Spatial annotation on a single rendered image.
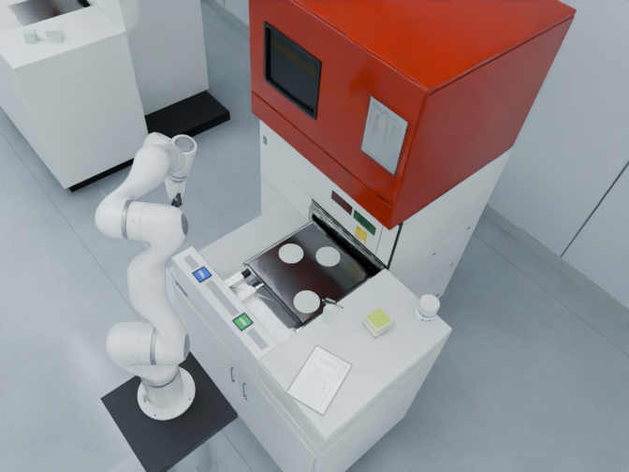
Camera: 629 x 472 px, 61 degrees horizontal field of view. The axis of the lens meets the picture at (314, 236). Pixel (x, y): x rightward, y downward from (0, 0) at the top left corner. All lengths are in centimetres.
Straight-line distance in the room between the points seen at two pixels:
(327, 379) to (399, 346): 29
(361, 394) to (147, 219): 92
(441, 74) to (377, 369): 98
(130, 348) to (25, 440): 149
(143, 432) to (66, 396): 115
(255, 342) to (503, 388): 162
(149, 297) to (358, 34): 96
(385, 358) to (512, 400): 132
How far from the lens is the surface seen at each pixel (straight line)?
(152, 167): 143
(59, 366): 313
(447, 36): 174
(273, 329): 203
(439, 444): 290
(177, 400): 192
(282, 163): 236
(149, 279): 147
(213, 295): 202
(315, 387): 184
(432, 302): 196
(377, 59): 159
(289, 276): 213
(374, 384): 187
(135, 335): 160
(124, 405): 198
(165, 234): 139
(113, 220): 141
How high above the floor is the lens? 266
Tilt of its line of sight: 51 degrees down
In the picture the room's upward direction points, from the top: 6 degrees clockwise
